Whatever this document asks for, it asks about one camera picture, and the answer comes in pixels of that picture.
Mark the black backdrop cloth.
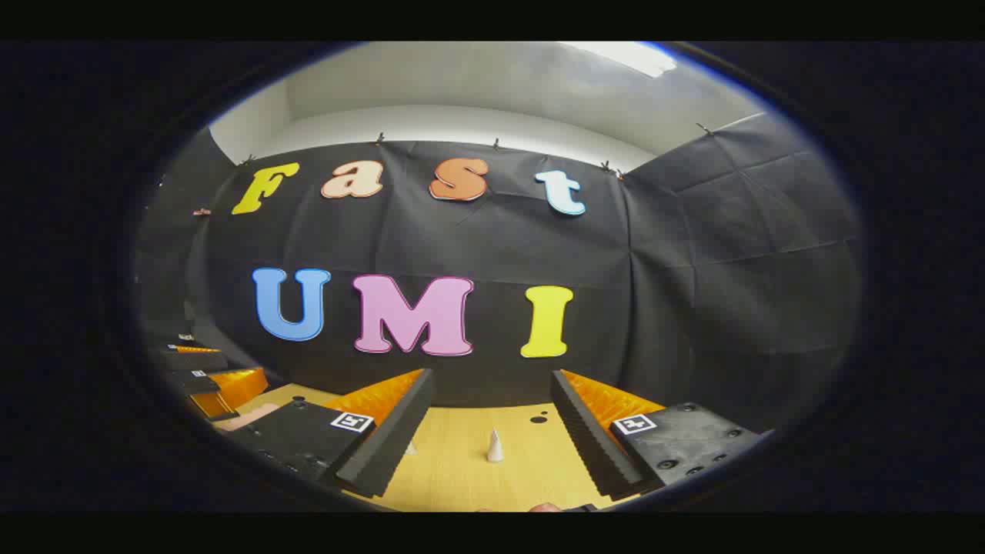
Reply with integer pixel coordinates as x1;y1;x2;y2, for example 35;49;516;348
135;112;863;432

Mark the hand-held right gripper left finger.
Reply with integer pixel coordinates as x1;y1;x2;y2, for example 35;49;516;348
225;369;436;499

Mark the ceiling light panel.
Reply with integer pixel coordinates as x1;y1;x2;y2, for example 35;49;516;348
566;42;678;78

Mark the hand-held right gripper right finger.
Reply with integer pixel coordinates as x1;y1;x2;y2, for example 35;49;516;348
551;369;773;499

